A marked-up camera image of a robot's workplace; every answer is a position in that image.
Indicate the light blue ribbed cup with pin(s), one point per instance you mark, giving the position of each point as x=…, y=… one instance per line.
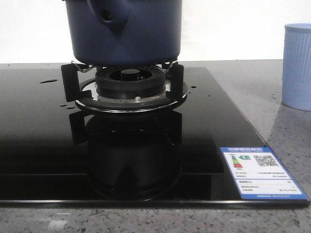
x=296, y=78

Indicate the black pot support grate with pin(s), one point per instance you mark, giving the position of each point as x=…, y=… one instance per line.
x=73, y=74

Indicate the dark blue pot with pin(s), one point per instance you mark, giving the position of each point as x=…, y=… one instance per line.
x=126, y=33

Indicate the black gas burner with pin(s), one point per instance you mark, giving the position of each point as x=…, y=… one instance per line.
x=133, y=90

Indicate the black glass stove top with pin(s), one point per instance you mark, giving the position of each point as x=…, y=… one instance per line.
x=53, y=154

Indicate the blue energy label sticker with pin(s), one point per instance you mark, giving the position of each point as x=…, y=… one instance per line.
x=259, y=174

